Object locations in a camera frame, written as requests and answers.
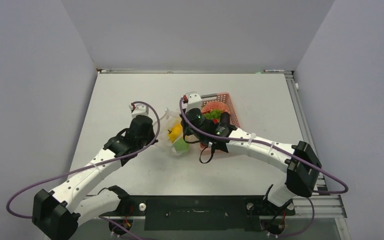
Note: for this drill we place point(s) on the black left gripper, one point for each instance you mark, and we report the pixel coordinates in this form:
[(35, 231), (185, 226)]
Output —
[(149, 142)]

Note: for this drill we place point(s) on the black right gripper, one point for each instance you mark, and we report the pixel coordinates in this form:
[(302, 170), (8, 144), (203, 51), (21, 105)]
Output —
[(186, 131)]

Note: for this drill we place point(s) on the dark purple eggplant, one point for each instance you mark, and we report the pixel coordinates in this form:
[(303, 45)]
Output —
[(225, 119)]

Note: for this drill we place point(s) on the green grape bunch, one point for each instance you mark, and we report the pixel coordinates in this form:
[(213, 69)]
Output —
[(214, 114)]

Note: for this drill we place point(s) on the pink plastic basket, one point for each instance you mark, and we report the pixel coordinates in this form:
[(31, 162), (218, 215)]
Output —
[(225, 97)]

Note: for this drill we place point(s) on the clear zip top bag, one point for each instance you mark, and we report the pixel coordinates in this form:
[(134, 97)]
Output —
[(168, 120)]

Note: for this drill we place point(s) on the yellow bell pepper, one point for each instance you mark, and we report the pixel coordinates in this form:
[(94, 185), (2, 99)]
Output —
[(175, 132)]

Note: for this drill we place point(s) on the green lime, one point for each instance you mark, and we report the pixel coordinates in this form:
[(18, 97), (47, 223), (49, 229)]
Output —
[(180, 147)]

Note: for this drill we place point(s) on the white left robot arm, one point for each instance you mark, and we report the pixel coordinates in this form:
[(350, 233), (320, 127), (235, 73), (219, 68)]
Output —
[(59, 212)]

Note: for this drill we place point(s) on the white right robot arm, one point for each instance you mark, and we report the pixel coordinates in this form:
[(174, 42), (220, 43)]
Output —
[(298, 162)]

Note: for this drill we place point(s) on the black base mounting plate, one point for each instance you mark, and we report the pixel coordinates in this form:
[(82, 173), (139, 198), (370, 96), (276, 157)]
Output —
[(199, 212)]

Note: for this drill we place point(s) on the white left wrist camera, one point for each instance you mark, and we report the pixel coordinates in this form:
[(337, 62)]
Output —
[(139, 109)]

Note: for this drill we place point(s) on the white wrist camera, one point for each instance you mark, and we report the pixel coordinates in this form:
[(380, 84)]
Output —
[(191, 100), (139, 109)]

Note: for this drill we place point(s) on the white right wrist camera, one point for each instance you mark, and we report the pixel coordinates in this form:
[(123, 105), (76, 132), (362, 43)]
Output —
[(191, 100)]

